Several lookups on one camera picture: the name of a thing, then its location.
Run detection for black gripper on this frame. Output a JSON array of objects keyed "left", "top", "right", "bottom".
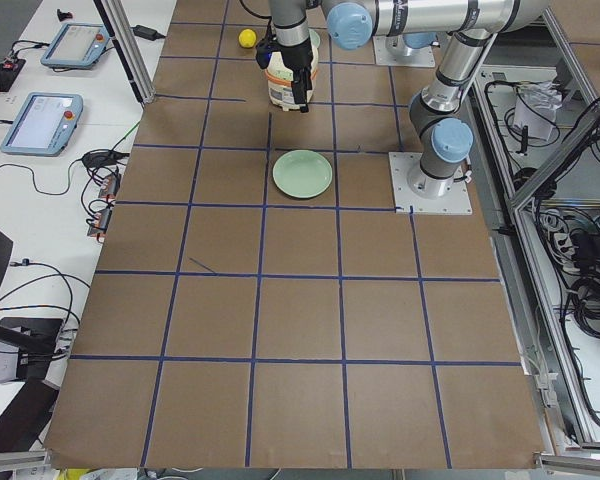
[{"left": 280, "top": 41, "right": 313, "bottom": 113}]

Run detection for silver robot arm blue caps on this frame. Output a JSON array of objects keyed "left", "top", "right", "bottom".
[{"left": 256, "top": 0, "right": 548, "bottom": 199}]

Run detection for white rice cooker orange band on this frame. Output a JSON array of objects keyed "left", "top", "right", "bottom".
[{"left": 264, "top": 52, "right": 301, "bottom": 111}]

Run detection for light green bowl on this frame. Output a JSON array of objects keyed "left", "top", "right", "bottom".
[{"left": 309, "top": 28, "right": 321, "bottom": 49}]

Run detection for yellow lemon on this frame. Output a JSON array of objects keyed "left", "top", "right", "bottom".
[{"left": 238, "top": 28, "right": 257, "bottom": 49}]

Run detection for green plate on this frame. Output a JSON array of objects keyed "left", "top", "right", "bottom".
[{"left": 272, "top": 150, "right": 333, "bottom": 199}]

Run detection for black power adapter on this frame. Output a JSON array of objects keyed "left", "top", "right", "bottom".
[{"left": 132, "top": 25, "right": 165, "bottom": 41}]

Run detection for upper blue teach pendant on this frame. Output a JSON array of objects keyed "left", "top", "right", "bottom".
[{"left": 40, "top": 23, "right": 110, "bottom": 69}]

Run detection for blue teach pendant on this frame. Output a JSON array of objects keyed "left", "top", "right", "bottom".
[
  {"left": 40, "top": 23, "right": 110, "bottom": 69},
  {"left": 0, "top": 92, "right": 84, "bottom": 157}
]

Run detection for crumpled white paper bag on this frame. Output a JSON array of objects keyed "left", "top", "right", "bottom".
[{"left": 512, "top": 81, "right": 562, "bottom": 142}]

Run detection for brown paper mat blue grid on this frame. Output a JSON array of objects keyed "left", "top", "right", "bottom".
[{"left": 46, "top": 1, "right": 543, "bottom": 469}]

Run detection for lower blue teach pendant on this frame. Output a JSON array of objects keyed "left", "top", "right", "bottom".
[{"left": 0, "top": 92, "right": 84, "bottom": 157}]

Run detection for aluminium frame post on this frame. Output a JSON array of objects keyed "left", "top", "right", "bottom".
[{"left": 93, "top": 0, "right": 156, "bottom": 105}]

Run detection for black camera stand base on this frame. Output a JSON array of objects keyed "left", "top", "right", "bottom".
[{"left": 0, "top": 317, "right": 63, "bottom": 384}]

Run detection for black cable bundle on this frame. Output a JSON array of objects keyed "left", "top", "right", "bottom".
[{"left": 563, "top": 272, "right": 600, "bottom": 341}]

